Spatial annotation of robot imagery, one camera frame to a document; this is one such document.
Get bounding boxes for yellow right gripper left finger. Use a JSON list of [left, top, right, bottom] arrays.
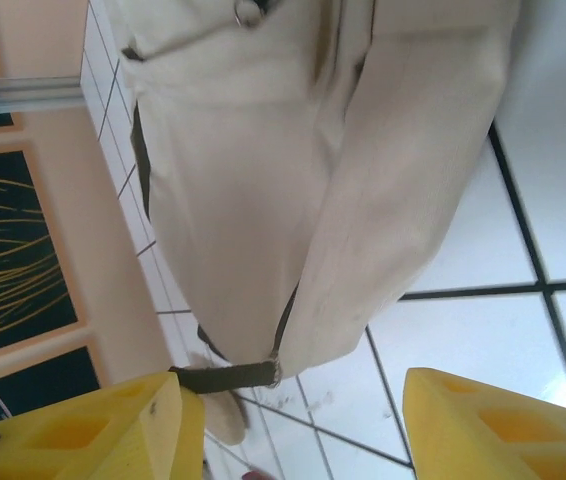
[[0, 368, 208, 480]]

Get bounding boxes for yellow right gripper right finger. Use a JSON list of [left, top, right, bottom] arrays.
[[401, 366, 566, 480]]

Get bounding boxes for tan pouch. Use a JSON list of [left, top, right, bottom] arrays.
[[201, 392, 250, 447]]

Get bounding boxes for cream canvas backpack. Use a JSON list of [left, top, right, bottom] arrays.
[[118, 0, 508, 391]]

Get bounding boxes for dark panel with single flower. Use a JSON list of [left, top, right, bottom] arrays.
[[0, 344, 103, 442]]

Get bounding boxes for dark panel with peach circle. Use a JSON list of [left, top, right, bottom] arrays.
[[0, 148, 88, 362]]

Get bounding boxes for aluminium corner post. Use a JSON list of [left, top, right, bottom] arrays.
[[0, 76, 84, 117]]

